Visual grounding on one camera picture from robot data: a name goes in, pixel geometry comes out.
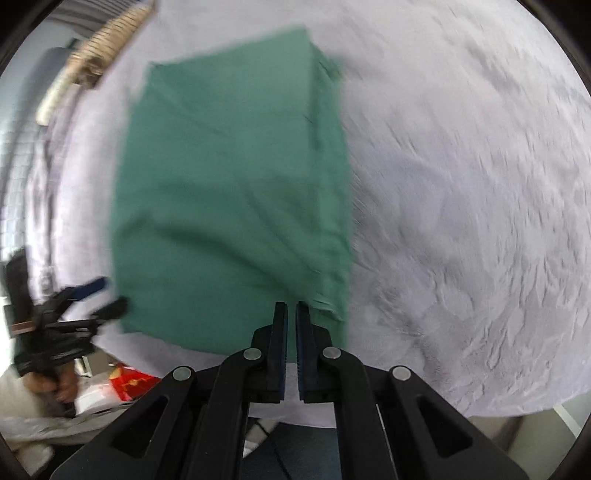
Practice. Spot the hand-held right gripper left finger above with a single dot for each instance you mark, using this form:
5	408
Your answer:
279	346

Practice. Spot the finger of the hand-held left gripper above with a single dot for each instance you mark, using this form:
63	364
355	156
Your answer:
90	287
111	309

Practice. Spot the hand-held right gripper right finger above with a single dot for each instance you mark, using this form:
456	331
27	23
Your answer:
304	346

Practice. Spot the green shirt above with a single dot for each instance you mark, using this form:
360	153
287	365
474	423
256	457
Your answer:
221	194

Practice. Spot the person's left hand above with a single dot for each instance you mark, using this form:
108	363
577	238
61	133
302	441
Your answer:
64	385

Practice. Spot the white plastic bag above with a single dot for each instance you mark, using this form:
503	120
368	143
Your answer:
94	399

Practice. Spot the red packet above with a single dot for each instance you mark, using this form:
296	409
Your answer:
134	383

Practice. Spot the white cloth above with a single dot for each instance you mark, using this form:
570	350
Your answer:
27	424

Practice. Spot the dark bag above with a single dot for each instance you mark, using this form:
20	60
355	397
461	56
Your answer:
304	452

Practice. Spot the beige cloth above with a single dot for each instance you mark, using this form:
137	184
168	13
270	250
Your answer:
111	37

